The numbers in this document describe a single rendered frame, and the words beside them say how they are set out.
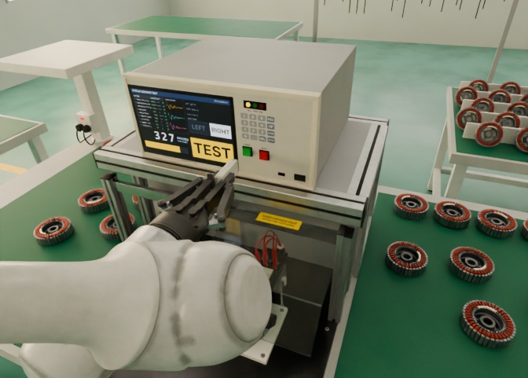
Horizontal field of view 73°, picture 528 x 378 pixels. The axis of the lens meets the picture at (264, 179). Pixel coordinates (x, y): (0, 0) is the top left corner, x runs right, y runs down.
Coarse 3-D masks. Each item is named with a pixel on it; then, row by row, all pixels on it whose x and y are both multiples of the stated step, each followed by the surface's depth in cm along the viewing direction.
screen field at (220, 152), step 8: (192, 144) 80; (200, 144) 79; (208, 144) 78; (216, 144) 77; (224, 144) 76; (192, 152) 81; (200, 152) 80; (208, 152) 80; (216, 152) 79; (224, 152) 78; (232, 152) 77; (216, 160) 80; (224, 160) 79
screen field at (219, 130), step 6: (192, 120) 76; (192, 126) 77; (198, 126) 77; (204, 126) 76; (210, 126) 75; (216, 126) 75; (222, 126) 74; (228, 126) 74; (192, 132) 78; (198, 132) 77; (204, 132) 77; (210, 132) 76; (216, 132) 76; (222, 132) 75; (228, 132) 74
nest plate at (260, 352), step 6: (258, 342) 82; (264, 342) 82; (252, 348) 81; (258, 348) 81; (264, 348) 81; (270, 348) 81; (240, 354) 81; (246, 354) 80; (252, 354) 80; (258, 354) 80; (264, 354) 80; (258, 360) 79; (264, 360) 79
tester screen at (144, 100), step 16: (144, 96) 78; (160, 96) 76; (176, 96) 75; (192, 96) 73; (144, 112) 80; (160, 112) 79; (176, 112) 77; (192, 112) 75; (208, 112) 74; (224, 112) 72; (144, 128) 83; (160, 128) 81; (176, 128) 79; (144, 144) 86; (176, 144) 82; (208, 160) 81
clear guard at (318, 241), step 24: (240, 216) 76; (288, 216) 75; (312, 216) 75; (216, 240) 70; (240, 240) 70; (264, 240) 69; (288, 240) 69; (312, 240) 69; (336, 240) 69; (264, 264) 64; (288, 264) 64; (312, 264) 64; (288, 288) 60; (312, 288) 60; (288, 312) 58; (312, 312) 57; (264, 336) 58; (288, 336) 57; (312, 336) 56
